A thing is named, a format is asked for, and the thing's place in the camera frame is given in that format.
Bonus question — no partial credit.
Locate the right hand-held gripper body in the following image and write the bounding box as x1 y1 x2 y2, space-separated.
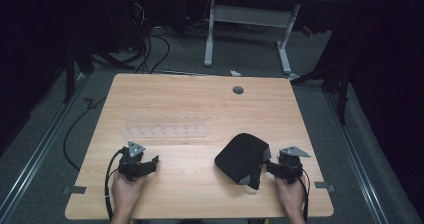
277 145 312 185

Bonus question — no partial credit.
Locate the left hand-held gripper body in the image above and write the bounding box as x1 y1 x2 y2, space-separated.
117 140 150 182

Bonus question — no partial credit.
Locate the black cloth with grey patches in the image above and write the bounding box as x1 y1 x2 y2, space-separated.
214 132 272 191

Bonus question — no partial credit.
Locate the person's right hand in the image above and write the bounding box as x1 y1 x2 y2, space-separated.
274 174 308 220

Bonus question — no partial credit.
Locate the person's left hand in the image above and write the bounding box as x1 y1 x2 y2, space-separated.
111 172 148 218

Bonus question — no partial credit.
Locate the clear plastic rack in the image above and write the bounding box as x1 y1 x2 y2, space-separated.
119 111 208 139

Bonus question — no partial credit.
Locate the grey tape strip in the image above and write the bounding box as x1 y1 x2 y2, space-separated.
314 181 336 194
62 185 88 196

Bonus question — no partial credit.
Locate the black metal stand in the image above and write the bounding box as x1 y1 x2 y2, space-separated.
61 40 136 104
290 55 353 126

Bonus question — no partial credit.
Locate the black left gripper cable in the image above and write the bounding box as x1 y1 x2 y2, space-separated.
104 147 129 222

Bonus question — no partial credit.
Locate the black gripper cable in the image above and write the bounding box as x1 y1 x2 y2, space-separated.
297 170 312 224
104 147 129 222

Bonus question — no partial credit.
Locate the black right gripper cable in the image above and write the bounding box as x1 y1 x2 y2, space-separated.
297 170 312 224

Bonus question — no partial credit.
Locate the metal floor rail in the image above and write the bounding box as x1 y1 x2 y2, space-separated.
323 92 391 224
0 72 91 224

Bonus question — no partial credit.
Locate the black floor cable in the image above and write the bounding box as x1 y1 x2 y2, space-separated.
62 97 108 172

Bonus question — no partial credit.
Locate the bundle of black cables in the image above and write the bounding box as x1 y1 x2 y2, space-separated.
131 0 172 75

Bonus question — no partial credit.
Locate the white desk with metal frame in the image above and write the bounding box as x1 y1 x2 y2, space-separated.
203 0 345 76

